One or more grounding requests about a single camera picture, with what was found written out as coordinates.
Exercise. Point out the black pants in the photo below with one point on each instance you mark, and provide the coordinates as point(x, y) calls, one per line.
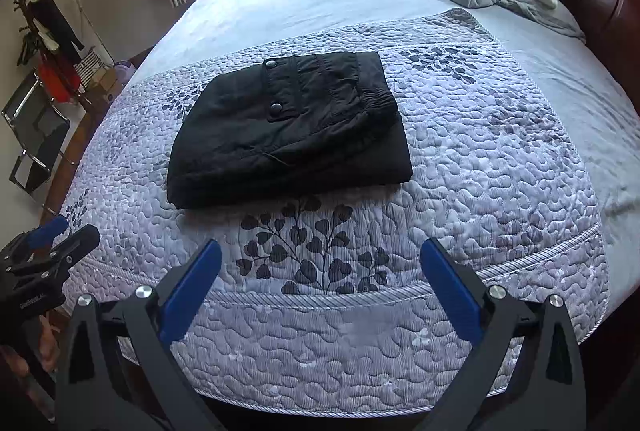
point(280, 146)

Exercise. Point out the purple plastic container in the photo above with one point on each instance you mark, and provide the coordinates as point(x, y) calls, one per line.
point(123, 69)

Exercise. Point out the cardboard box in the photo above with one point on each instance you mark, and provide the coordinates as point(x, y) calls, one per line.
point(107, 82)

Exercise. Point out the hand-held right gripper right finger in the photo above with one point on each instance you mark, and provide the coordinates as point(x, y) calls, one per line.
point(450, 296)

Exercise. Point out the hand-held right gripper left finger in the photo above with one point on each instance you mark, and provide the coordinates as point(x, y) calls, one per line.
point(192, 296)

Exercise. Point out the black hanging garment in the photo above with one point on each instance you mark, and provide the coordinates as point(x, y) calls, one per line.
point(55, 26)

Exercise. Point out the grey quilted floral bedspread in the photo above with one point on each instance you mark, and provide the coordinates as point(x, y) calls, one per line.
point(450, 211)

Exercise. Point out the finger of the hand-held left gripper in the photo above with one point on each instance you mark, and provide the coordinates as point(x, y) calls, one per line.
point(80, 238)
point(47, 231)

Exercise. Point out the red garment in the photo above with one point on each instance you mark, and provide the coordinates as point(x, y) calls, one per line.
point(57, 83)

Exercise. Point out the black mesh chair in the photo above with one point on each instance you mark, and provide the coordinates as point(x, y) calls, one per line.
point(40, 126)

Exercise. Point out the person's left hand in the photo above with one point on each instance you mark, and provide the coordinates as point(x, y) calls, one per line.
point(49, 351)

